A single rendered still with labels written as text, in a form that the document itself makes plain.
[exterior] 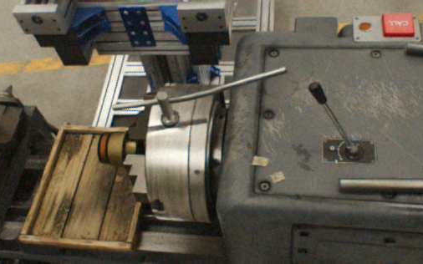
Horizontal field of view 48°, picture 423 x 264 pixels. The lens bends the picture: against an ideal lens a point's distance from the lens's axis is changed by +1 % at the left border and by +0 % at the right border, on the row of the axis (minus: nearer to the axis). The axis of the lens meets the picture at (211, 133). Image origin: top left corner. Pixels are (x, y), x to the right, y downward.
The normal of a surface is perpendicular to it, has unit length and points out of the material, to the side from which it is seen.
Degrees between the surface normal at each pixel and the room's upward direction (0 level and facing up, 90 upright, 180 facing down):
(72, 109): 0
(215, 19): 90
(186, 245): 0
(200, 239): 0
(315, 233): 90
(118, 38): 90
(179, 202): 72
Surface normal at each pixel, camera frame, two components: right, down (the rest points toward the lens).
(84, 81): -0.11, -0.56
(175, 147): -0.16, -0.07
